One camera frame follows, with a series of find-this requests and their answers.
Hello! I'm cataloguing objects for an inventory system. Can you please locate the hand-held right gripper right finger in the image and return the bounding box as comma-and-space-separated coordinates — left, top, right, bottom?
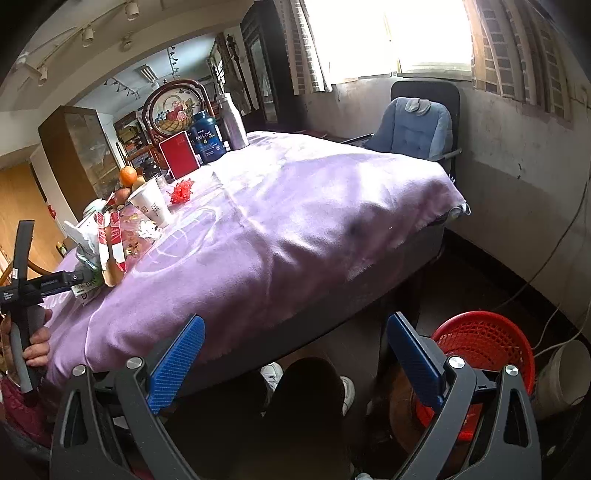
386, 312, 543, 480

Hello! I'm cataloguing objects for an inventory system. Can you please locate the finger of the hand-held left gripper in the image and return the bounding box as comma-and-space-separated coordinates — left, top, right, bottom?
59, 270, 96, 292

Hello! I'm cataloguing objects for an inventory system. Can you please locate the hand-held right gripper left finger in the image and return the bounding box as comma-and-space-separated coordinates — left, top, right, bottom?
50, 315, 206, 480

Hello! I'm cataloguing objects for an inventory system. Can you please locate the white green wrapper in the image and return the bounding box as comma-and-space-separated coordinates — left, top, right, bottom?
71, 272, 105, 305

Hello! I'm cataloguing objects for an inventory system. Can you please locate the red snack bag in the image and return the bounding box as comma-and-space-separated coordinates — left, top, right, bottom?
95, 210, 127, 287

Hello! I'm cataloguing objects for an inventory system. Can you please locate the white paper cup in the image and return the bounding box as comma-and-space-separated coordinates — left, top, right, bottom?
127, 178, 171, 228

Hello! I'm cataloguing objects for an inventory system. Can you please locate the person's left hand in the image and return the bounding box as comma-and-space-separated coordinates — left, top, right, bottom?
21, 308, 53, 370

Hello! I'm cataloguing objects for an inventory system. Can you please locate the white plastic bag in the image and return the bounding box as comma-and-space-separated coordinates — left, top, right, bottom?
62, 217, 100, 273

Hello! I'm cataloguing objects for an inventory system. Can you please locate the white shoe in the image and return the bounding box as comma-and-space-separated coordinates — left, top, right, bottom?
339, 376, 356, 416
260, 362, 284, 393

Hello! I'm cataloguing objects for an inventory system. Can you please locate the red plastic basket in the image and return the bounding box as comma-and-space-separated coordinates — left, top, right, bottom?
413, 311, 536, 444

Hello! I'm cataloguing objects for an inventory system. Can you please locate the white floral bowl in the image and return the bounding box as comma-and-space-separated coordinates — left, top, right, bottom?
83, 198, 115, 219

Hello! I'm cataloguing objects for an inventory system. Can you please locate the wooden door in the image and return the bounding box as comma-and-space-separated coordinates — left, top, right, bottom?
0, 164, 65, 278

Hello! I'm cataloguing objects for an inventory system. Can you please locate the person's leg in black trousers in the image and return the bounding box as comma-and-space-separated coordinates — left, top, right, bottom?
175, 356, 356, 480

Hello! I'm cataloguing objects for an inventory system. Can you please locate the wooden glass cabinet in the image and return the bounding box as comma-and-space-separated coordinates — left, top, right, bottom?
38, 106, 127, 222

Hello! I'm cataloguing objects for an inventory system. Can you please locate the red ribbon bundle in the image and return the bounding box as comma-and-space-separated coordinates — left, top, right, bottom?
170, 180, 195, 205

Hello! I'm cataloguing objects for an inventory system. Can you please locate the white bucket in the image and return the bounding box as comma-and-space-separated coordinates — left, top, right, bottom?
531, 339, 591, 418

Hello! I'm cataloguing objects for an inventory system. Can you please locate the cluttered shelf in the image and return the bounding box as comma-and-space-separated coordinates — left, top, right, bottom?
113, 111, 153, 163

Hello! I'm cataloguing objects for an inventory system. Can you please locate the red box with white edge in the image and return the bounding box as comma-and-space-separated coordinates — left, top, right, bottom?
158, 130, 202, 180

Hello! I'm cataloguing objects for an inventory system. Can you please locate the purple tablecloth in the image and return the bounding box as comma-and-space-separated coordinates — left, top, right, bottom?
39, 130, 467, 389

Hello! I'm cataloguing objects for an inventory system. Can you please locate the blue supplement bottle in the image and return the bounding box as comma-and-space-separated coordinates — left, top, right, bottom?
190, 111, 228, 163

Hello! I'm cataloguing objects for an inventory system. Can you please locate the round fruit print tray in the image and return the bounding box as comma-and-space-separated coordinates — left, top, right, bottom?
142, 78, 215, 139

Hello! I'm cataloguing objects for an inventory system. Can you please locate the steel bottle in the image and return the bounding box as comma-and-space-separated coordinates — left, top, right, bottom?
217, 92, 250, 151

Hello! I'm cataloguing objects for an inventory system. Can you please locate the blue seat cushion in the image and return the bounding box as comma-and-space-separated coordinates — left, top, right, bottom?
365, 97, 454, 161

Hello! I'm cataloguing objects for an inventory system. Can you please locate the black office chair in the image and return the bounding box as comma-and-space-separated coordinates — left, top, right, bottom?
344, 80, 462, 183

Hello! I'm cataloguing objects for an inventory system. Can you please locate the dark wooden cabinet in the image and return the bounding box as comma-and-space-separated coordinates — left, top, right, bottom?
240, 0, 296, 125

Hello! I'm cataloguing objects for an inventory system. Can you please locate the window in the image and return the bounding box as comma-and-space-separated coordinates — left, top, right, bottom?
300, 0, 476, 85

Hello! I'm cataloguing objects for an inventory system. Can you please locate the checked curtain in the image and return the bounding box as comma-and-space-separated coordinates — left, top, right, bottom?
464, 0, 575, 121
274, 0, 333, 95

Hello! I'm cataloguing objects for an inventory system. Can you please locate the white cable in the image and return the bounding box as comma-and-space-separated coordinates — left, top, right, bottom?
501, 178, 591, 310

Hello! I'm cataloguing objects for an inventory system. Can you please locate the track light rail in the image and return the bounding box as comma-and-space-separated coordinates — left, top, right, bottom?
14, 0, 141, 88

